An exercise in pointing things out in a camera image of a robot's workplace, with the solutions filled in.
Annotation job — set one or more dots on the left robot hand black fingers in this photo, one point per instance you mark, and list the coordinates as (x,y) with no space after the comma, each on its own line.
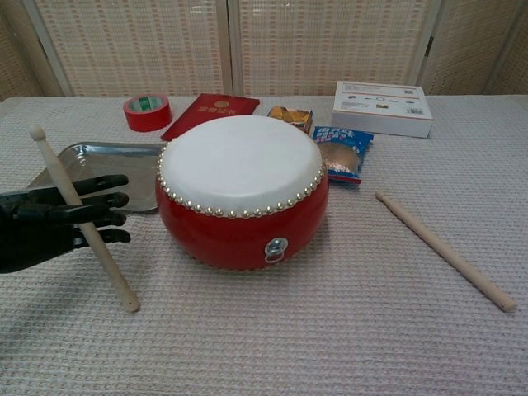
(33,231)

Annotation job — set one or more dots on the wooden drumstick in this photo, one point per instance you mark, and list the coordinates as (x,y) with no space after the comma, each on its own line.
(62,181)
(445,251)

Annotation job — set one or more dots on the rectangular stainless steel tray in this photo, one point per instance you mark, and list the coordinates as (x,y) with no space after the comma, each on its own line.
(115,161)

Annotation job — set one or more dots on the red drum with white skin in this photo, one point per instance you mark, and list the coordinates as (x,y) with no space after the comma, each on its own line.
(239,165)

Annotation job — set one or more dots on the red tape roll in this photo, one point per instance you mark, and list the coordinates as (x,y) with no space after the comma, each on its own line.
(148,119)

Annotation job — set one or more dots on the bamboo folding screen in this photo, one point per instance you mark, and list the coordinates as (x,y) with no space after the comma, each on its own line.
(136,45)

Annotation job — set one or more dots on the red certificate booklet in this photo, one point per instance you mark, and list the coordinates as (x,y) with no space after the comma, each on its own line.
(214,108)

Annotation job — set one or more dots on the white woven tablecloth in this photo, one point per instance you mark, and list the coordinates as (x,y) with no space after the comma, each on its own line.
(288,330)

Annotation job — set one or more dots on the yellow snack box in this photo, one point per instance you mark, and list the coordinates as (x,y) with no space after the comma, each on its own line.
(290,115)

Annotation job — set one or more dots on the blue snack bag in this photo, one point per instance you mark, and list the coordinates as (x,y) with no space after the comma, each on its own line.
(342,152)

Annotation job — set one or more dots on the white product box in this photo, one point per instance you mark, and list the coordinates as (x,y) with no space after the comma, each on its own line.
(381,111)

